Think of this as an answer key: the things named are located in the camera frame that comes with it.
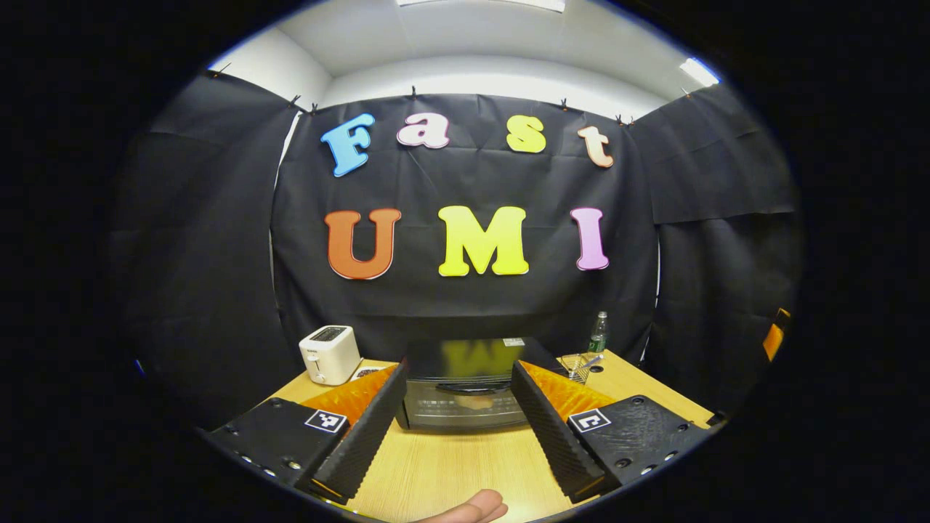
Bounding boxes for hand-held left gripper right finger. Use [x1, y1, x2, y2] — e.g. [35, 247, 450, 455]
[511, 360, 713, 504]

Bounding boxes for small ceiling light panel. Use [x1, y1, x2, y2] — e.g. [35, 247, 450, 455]
[679, 57, 721, 89]

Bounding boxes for black backdrop cloth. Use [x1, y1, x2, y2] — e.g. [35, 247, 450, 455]
[109, 69, 804, 429]

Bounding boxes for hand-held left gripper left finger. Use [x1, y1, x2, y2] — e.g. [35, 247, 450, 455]
[207, 361, 408, 503]

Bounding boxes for wire mesh basket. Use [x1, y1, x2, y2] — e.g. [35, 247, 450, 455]
[559, 352, 605, 385]

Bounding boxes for black electric oven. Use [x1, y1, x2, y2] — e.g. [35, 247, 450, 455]
[396, 336, 565, 431]

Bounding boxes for long ceiling light panel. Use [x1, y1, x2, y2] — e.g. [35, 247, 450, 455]
[396, 0, 566, 14]

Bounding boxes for white toaster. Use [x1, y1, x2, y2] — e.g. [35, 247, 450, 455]
[299, 325, 362, 386]

